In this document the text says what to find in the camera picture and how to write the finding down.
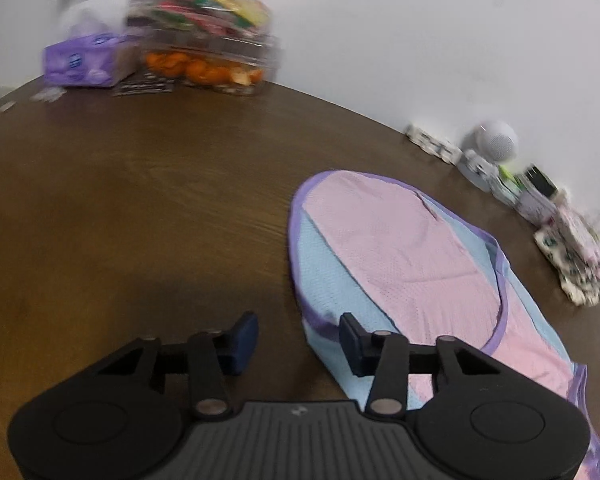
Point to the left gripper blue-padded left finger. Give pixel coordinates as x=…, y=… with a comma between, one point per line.
x=215, y=356

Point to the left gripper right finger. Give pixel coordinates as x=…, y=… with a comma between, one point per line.
x=383, y=356

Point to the pink blue mesh garment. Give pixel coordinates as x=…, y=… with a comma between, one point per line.
x=397, y=260

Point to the folded floral clothes stack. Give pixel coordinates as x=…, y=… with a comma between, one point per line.
x=569, y=245

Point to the white power strip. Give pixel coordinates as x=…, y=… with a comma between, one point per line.
x=442, y=149

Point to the green white small boxes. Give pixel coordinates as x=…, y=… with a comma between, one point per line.
x=532, y=194

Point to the white round speaker toy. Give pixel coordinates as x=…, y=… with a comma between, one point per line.
x=489, y=146

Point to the purple tissue box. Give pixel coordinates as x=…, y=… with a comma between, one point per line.
x=96, y=61

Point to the clear snack and orange container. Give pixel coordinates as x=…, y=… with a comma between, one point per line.
x=220, y=45

